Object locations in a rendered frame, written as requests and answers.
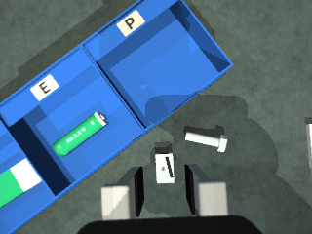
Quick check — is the blue three-compartment bin rack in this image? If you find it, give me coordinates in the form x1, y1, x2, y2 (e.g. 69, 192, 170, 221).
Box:
0, 0, 233, 234

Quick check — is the green aa battery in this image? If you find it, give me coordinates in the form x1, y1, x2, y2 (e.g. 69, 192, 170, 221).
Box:
52, 111, 107, 157

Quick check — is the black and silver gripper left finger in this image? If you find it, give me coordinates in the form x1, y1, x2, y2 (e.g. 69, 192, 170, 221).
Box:
101, 167, 144, 220

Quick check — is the white domino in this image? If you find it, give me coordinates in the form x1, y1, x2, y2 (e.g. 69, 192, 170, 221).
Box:
305, 124, 312, 180

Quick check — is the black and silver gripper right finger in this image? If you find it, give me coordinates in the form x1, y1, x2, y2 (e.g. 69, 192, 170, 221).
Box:
184, 164, 228, 216

